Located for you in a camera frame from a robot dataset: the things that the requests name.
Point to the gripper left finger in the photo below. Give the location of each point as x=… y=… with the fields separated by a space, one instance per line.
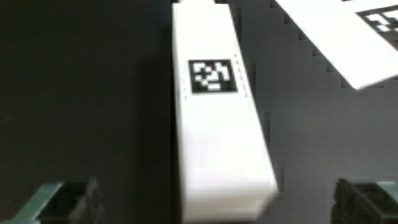
x=62 y=204

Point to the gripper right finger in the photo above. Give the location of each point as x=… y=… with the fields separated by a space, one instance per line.
x=364 y=202

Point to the white fiducial marker sheet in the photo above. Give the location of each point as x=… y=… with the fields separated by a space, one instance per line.
x=350 y=27

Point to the white desk leg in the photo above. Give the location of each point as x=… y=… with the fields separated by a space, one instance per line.
x=225 y=174

